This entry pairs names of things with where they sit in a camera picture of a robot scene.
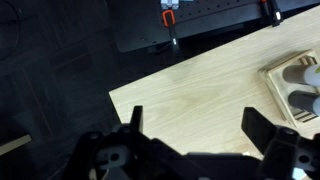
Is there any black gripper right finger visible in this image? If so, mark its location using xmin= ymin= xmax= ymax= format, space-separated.
xmin=241 ymin=106 xmax=320 ymax=180

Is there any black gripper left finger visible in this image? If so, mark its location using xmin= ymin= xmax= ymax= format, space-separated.
xmin=64 ymin=105 xmax=184 ymax=180

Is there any wooden slatted crate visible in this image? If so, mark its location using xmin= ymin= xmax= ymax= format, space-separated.
xmin=258 ymin=49 xmax=320 ymax=129

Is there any squeeze bottle dark sauce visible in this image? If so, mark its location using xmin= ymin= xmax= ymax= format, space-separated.
xmin=287 ymin=90 xmax=320 ymax=116

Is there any squeeze bottle brown sauce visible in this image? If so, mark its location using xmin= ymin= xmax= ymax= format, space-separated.
xmin=282 ymin=63 xmax=320 ymax=88

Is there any orange black clamp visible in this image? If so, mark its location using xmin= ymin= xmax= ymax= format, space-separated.
xmin=259 ymin=0 xmax=284 ymax=28
xmin=161 ymin=9 xmax=181 ymax=53

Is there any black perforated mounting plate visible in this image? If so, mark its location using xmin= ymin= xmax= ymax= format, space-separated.
xmin=112 ymin=0 xmax=320 ymax=54

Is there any light wooden board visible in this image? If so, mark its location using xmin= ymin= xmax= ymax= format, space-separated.
xmin=0 ymin=133 xmax=33 ymax=157

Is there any silver metal bracket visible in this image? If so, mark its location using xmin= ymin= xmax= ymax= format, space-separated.
xmin=160 ymin=0 xmax=180 ymax=11

